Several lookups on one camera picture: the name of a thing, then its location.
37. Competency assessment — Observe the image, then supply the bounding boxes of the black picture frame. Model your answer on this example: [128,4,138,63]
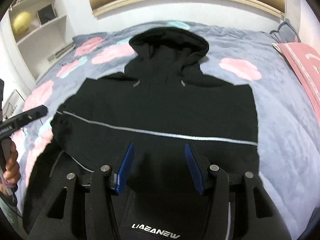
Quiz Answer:
[37,4,56,25]

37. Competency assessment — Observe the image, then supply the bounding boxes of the black hooded jacket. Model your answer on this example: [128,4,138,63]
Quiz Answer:
[23,28,259,239]

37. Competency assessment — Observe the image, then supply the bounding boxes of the yellow ball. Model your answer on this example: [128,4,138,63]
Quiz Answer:
[12,11,32,35]

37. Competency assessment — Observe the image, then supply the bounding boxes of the grey pillow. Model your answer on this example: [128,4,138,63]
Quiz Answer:
[270,18,301,43]

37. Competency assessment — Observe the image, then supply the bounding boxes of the white wall shelf unit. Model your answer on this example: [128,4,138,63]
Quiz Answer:
[1,0,75,100]

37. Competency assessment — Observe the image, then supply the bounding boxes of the grey floral bed quilt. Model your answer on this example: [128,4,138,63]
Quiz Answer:
[13,21,319,239]

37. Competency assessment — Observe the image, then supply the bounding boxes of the person's left hand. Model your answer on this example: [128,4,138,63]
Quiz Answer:
[4,141,21,184]

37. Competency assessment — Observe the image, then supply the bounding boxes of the books on lower shelf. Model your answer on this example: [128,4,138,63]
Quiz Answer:
[47,42,74,61]

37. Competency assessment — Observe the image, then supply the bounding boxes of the pink patterned pillow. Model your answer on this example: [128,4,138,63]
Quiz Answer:
[272,42,320,122]

